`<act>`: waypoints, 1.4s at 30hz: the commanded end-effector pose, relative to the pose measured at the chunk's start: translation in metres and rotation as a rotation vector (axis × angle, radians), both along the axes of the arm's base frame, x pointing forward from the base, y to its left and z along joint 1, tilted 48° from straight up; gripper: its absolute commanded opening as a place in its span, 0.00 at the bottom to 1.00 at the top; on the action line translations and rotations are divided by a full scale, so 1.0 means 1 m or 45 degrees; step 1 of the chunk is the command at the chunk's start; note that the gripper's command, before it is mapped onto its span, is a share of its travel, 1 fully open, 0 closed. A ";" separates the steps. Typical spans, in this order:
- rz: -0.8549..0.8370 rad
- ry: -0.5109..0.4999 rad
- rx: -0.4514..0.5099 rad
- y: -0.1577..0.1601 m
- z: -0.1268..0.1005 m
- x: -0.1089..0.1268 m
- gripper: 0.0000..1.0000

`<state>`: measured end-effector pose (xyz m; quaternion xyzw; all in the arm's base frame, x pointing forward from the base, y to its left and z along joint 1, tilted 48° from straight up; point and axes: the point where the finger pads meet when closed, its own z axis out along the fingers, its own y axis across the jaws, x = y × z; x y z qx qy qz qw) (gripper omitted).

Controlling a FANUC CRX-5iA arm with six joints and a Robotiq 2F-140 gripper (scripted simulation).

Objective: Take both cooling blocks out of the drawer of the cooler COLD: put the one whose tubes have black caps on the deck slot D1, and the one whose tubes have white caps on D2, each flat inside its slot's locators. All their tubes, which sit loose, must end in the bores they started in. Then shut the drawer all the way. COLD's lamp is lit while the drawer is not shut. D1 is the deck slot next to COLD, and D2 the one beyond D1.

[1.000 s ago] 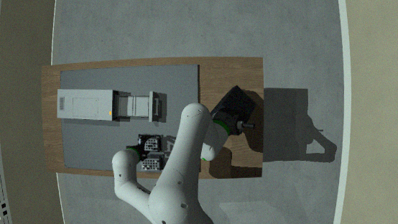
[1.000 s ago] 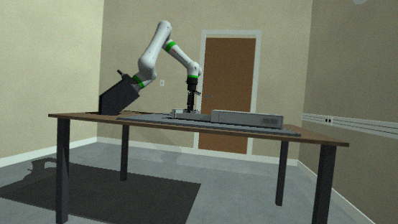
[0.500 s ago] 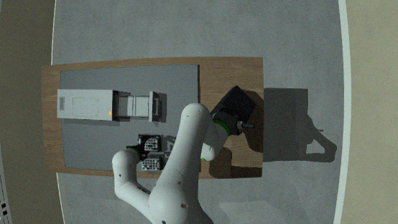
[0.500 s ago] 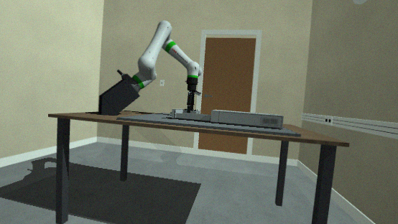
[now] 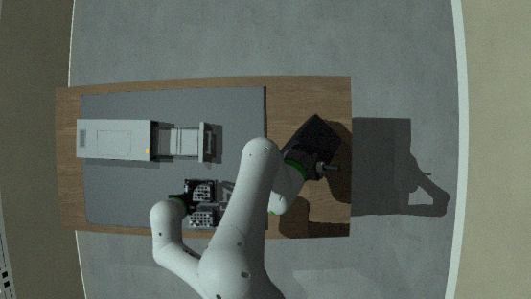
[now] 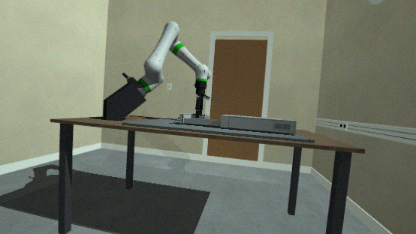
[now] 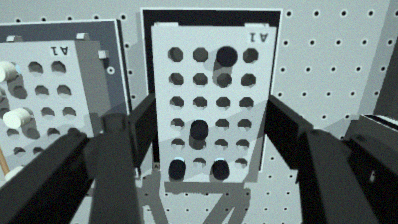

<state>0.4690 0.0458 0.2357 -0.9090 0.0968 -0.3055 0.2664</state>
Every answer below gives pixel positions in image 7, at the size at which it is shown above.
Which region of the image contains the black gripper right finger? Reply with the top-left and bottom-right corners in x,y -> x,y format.
264,94 -> 398,224

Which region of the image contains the light grey block with holes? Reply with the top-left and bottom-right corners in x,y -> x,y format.
151,26 -> 277,183
0,40 -> 112,171

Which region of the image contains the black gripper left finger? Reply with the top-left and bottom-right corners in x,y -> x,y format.
0,93 -> 158,224

